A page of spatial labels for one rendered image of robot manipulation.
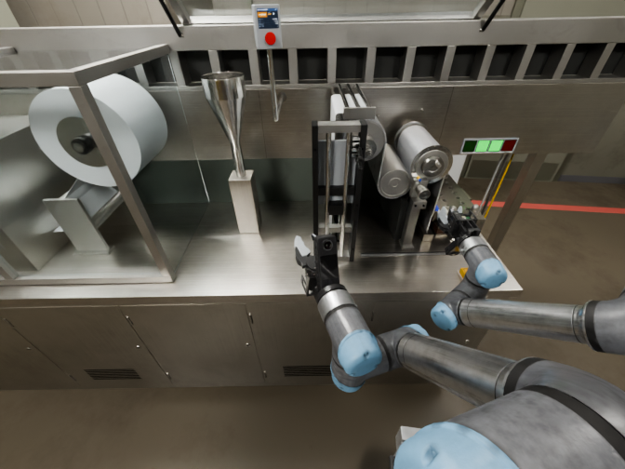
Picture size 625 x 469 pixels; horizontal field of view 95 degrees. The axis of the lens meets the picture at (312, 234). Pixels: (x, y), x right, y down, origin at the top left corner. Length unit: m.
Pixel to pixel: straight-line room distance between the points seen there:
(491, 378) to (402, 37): 1.16
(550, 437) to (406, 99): 1.24
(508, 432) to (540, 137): 1.53
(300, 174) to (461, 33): 0.84
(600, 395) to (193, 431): 1.75
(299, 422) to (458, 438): 1.54
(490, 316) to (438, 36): 1.01
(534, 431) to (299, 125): 1.24
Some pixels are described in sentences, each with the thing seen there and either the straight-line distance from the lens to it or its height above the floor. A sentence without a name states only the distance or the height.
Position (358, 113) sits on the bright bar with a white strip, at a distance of 0.98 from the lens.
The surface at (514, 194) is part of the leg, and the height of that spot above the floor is 0.81.
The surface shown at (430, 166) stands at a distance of 1.12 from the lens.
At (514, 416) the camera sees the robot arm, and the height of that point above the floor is 1.45.
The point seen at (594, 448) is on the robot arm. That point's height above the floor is 1.46.
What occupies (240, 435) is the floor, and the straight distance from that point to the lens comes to 1.82.
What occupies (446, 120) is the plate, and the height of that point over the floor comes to 1.30.
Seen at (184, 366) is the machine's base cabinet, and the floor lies 0.34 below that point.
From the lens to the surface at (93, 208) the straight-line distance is 1.11.
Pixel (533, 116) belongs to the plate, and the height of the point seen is 1.31.
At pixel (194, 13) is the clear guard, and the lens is 1.36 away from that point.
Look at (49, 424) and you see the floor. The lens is 2.28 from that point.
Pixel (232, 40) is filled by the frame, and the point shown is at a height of 1.61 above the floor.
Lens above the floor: 1.71
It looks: 39 degrees down
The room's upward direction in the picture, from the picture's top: 1 degrees counter-clockwise
